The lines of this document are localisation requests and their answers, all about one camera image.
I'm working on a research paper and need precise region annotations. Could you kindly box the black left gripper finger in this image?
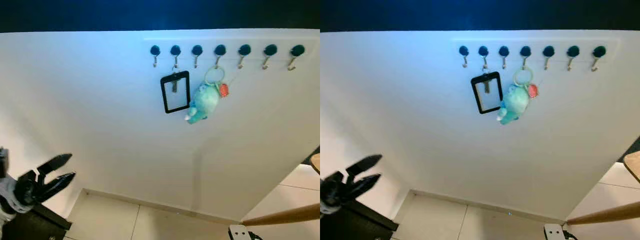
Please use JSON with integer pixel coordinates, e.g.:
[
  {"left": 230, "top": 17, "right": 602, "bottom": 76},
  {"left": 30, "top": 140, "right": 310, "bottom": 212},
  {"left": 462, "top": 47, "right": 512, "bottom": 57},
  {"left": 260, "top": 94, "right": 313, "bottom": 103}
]
[
  {"left": 40, "top": 172, "right": 77, "bottom": 202},
  {"left": 346, "top": 154, "right": 383, "bottom": 177},
  {"left": 350, "top": 173, "right": 382, "bottom": 201},
  {"left": 37, "top": 153, "right": 73, "bottom": 176}
]

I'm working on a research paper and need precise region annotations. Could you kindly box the black low cabinet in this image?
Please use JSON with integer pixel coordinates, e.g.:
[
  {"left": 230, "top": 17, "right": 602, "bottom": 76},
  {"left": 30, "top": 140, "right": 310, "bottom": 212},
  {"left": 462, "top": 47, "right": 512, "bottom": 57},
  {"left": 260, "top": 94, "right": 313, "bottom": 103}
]
[
  {"left": 0, "top": 202, "right": 72, "bottom": 240},
  {"left": 320, "top": 199, "right": 399, "bottom": 240}
]

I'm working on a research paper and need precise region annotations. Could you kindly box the light wooden dining table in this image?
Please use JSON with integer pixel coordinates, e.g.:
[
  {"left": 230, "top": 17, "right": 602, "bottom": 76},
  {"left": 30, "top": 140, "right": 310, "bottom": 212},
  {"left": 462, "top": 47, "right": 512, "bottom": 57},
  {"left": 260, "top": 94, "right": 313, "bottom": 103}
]
[
  {"left": 566, "top": 151, "right": 640, "bottom": 226},
  {"left": 242, "top": 152, "right": 321, "bottom": 227}
]

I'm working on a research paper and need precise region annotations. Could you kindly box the white power strip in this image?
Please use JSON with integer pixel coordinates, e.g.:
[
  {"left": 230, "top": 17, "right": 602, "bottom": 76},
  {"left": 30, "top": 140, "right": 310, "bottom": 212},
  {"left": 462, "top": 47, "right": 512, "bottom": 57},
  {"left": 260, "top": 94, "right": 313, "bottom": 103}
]
[
  {"left": 228, "top": 224, "right": 251, "bottom": 240},
  {"left": 544, "top": 223, "right": 566, "bottom": 240}
]

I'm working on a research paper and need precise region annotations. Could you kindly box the black frame card holder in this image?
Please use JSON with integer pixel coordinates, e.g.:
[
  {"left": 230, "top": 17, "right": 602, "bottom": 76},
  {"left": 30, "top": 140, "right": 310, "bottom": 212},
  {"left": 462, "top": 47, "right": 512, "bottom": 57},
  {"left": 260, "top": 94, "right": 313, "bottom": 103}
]
[
  {"left": 470, "top": 71, "right": 504, "bottom": 115},
  {"left": 160, "top": 70, "right": 191, "bottom": 115}
]

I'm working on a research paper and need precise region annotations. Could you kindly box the teal plush keychain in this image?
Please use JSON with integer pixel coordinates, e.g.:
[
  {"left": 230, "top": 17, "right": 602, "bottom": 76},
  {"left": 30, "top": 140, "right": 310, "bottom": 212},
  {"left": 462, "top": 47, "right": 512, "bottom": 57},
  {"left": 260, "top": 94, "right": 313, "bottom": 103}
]
[
  {"left": 496, "top": 84, "right": 531, "bottom": 125},
  {"left": 185, "top": 82, "right": 221, "bottom": 125}
]

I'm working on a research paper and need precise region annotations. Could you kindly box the pale green key ring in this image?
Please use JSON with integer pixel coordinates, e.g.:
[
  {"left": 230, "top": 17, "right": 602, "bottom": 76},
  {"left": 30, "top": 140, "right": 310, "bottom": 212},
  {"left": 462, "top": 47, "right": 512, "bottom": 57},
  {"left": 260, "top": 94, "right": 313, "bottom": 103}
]
[
  {"left": 204, "top": 66, "right": 226, "bottom": 86},
  {"left": 513, "top": 67, "right": 534, "bottom": 87}
]

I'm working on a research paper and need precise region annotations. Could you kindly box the white hook rail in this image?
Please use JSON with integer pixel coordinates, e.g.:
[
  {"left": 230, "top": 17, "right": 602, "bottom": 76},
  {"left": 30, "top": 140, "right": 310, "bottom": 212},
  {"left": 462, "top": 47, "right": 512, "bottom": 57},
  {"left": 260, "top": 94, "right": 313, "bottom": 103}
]
[
  {"left": 450, "top": 37, "right": 621, "bottom": 66},
  {"left": 143, "top": 37, "right": 320, "bottom": 65}
]

